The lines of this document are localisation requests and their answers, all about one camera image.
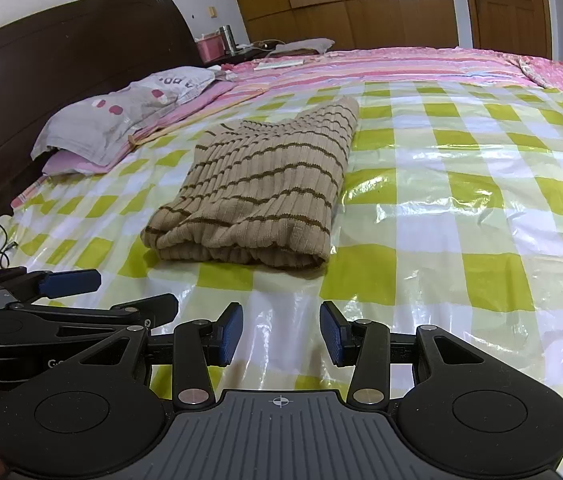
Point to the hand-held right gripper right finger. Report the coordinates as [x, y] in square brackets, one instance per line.
[334, 334]

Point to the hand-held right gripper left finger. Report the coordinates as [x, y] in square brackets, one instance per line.
[230, 335]

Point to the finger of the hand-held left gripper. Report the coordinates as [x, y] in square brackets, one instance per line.
[154, 310]
[69, 282]

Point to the tan brown-striped knit sweater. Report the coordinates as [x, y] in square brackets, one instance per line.
[261, 185]

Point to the pink pillow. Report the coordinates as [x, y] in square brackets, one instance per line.
[69, 165]

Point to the grey pillow with red spots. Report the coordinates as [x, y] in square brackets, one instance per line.
[111, 115]

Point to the green white checked plastic sheet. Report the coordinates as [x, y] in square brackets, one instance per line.
[461, 210]

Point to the dark wooden headboard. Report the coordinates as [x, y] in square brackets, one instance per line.
[36, 75]

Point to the dark nightstand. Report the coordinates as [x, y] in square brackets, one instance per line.
[221, 61]

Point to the pink box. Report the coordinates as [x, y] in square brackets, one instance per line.
[210, 47]

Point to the white paper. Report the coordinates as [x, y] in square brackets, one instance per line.
[279, 64]

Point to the steel thermos bottle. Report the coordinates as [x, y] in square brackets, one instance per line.
[228, 40]

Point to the grey cloth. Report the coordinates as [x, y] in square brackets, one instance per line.
[306, 46]

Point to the wooden wardrobe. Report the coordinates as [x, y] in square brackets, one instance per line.
[341, 0]

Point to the pink floral quilt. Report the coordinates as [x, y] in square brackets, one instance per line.
[561, 72]

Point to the wooden door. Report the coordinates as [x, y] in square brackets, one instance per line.
[506, 5]

